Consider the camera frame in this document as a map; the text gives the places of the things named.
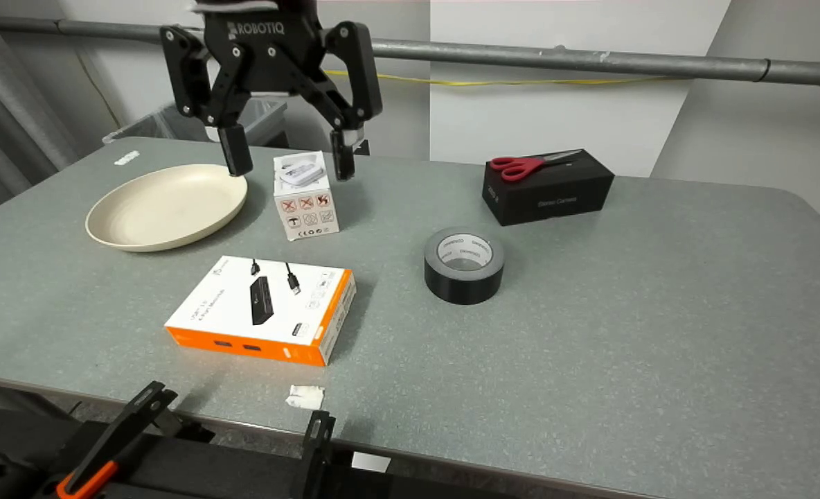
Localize black rectangular box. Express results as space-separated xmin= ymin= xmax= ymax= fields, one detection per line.
xmin=480 ymin=146 xmax=617 ymax=228

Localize orange and white product box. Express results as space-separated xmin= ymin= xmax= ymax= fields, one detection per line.
xmin=160 ymin=253 xmax=359 ymax=369

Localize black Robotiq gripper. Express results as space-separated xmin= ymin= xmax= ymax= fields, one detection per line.
xmin=157 ymin=0 xmax=386 ymax=185

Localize black orange bar clamp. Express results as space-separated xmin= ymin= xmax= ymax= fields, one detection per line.
xmin=52 ymin=379 xmax=179 ymax=499
xmin=296 ymin=407 xmax=337 ymax=499

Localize small white cardboard box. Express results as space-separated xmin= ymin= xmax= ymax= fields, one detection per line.
xmin=272 ymin=150 xmax=344 ymax=245

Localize black masking tape roll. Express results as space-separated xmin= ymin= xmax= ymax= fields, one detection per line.
xmin=422 ymin=225 xmax=510 ymax=307

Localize small white tape piece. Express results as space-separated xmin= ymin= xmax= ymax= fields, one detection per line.
xmin=282 ymin=383 xmax=326 ymax=414

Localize grey metal pipe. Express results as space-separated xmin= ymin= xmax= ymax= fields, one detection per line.
xmin=0 ymin=14 xmax=820 ymax=93

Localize red handled scissors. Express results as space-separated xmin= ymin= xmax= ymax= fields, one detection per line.
xmin=488 ymin=146 xmax=585 ymax=185

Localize white sticker on table edge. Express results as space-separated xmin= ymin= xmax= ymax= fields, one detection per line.
xmin=348 ymin=450 xmax=393 ymax=477

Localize beige round plate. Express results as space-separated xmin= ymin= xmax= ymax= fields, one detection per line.
xmin=84 ymin=161 xmax=250 ymax=256

